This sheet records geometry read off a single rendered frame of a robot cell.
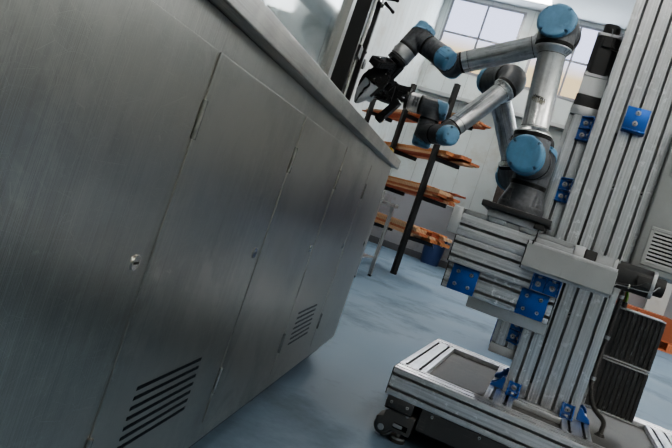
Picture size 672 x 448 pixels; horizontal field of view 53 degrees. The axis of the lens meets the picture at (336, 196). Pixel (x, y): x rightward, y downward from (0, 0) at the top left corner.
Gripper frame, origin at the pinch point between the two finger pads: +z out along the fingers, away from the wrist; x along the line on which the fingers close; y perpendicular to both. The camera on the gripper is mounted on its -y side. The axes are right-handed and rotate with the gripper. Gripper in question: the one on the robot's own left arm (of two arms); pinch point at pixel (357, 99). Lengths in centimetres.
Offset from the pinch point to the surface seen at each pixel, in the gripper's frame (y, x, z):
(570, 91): 957, 181, -387
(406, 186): 567, 154, -37
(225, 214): -107, -50, 44
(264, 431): -24, -60, 90
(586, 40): 942, 218, -472
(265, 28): -127, -45, 19
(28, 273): -152, -63, 55
